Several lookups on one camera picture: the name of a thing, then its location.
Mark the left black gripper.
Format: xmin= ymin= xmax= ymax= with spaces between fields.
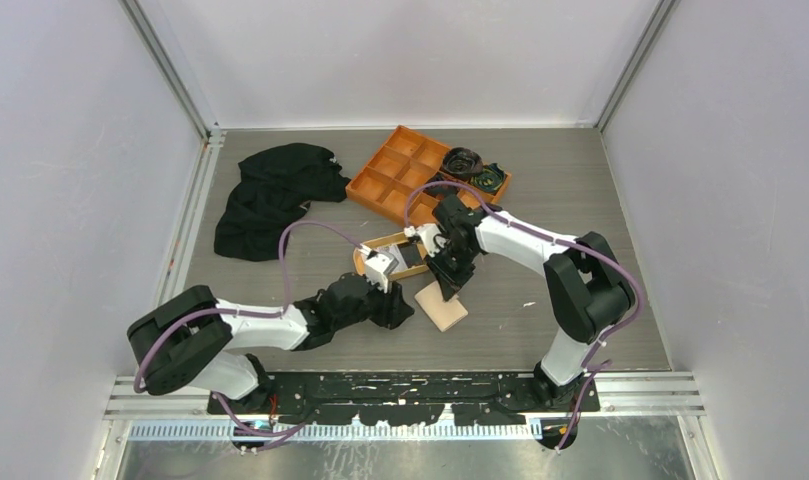
xmin=334 ymin=271 xmax=413 ymax=331

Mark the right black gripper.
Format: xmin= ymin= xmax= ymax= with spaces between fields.
xmin=423 ymin=242 xmax=478 ymax=301

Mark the beige card holder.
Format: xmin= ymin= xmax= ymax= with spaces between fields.
xmin=414 ymin=281 xmax=469 ymax=332

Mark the black VIP credit card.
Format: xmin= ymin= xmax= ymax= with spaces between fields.
xmin=399 ymin=243 xmax=424 ymax=269

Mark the orange oval tray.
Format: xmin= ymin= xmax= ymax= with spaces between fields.
xmin=364 ymin=232 xmax=428 ymax=281

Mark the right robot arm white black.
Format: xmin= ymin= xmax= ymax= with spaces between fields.
xmin=425 ymin=196 xmax=637 ymax=411

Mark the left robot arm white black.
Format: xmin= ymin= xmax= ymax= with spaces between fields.
xmin=127 ymin=273 xmax=414 ymax=413

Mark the right credit card in tray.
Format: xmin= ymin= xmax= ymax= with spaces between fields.
xmin=382 ymin=244 xmax=408 ymax=270

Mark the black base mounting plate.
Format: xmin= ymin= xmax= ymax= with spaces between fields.
xmin=207 ymin=371 xmax=600 ymax=427

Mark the green patterned rolled tie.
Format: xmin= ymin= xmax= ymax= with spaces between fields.
xmin=469 ymin=163 xmax=507 ymax=194

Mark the dark brown rolled tie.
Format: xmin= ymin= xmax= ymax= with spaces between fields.
xmin=440 ymin=147 xmax=484 ymax=181

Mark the black cloth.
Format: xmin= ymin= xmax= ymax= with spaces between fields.
xmin=213 ymin=142 xmax=350 ymax=262

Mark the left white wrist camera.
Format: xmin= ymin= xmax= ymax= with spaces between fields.
xmin=364 ymin=250 xmax=398 ymax=293

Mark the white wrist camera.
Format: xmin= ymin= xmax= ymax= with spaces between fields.
xmin=403 ymin=223 xmax=448 ymax=257
xmin=364 ymin=250 xmax=398 ymax=293

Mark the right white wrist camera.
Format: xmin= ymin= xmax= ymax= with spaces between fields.
xmin=403 ymin=223 xmax=448 ymax=257

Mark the aluminium front frame rail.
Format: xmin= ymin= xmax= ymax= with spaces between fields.
xmin=104 ymin=371 xmax=706 ymax=444

